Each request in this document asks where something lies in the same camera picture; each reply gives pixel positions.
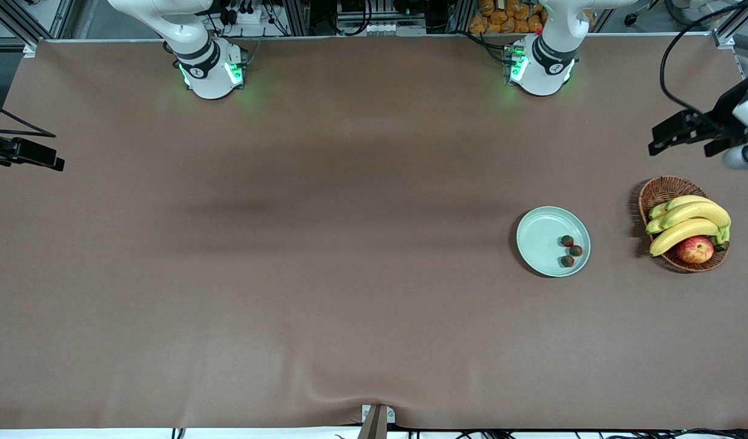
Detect pale green plate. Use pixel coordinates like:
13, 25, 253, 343
516, 206, 591, 278

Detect brown wicker basket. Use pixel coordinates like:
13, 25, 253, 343
638, 176, 730, 273

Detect greenish yellow banana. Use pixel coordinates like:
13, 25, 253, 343
666, 195, 713, 212

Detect large yellow banana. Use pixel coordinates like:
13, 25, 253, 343
662, 201, 732, 230
649, 218, 720, 257

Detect red apple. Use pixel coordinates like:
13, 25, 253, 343
677, 236, 715, 265

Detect pile of orange breads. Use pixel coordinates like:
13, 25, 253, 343
469, 0, 546, 35

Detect white power strip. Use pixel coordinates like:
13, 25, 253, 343
223, 4, 266, 26

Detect brown table cloth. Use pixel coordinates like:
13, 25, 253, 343
0, 35, 748, 430

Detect metal table clamp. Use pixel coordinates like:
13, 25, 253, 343
357, 404, 396, 439

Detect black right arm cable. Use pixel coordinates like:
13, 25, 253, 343
0, 99, 57, 138

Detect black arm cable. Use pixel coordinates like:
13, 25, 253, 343
0, 99, 57, 138
660, 0, 748, 118

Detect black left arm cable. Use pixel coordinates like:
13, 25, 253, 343
660, 0, 748, 118

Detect aluminium frame profile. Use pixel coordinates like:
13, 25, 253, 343
282, 0, 311, 37

